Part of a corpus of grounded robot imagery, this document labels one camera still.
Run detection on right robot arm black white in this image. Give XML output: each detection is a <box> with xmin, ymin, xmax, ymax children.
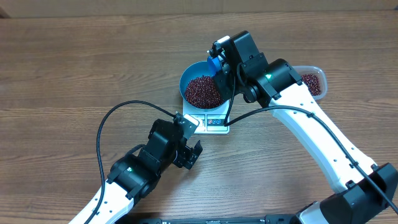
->
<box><xmin>208</xmin><ymin>31</ymin><xmax>397</xmax><ymax>223</ymax></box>

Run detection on blue measuring scoop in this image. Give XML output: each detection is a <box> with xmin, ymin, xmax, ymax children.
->
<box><xmin>207</xmin><ymin>56</ymin><xmax>222</xmax><ymax>76</ymax></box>

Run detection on blue metal bowl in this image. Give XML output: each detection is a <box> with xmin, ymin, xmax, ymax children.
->
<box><xmin>179</xmin><ymin>61</ymin><xmax>229</xmax><ymax>114</ymax></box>

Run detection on black mounting rail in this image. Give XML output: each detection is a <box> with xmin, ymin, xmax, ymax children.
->
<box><xmin>114</xmin><ymin>213</ymin><xmax>352</xmax><ymax>224</ymax></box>

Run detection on clear plastic container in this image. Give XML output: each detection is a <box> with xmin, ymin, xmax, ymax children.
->
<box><xmin>294</xmin><ymin>65</ymin><xmax>328</xmax><ymax>100</ymax></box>

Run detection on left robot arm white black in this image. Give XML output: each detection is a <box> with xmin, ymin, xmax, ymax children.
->
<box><xmin>71</xmin><ymin>114</ymin><xmax>203</xmax><ymax>223</ymax></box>

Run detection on white digital kitchen scale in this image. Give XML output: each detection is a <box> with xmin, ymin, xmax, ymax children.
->
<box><xmin>183</xmin><ymin>100</ymin><xmax>229</xmax><ymax>134</ymax></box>

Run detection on red adzuki beans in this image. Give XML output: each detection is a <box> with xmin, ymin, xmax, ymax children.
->
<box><xmin>302</xmin><ymin>73</ymin><xmax>322</xmax><ymax>96</ymax></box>

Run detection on red beans in bowl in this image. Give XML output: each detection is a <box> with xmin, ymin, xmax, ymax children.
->
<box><xmin>184</xmin><ymin>75</ymin><xmax>224</xmax><ymax>109</ymax></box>

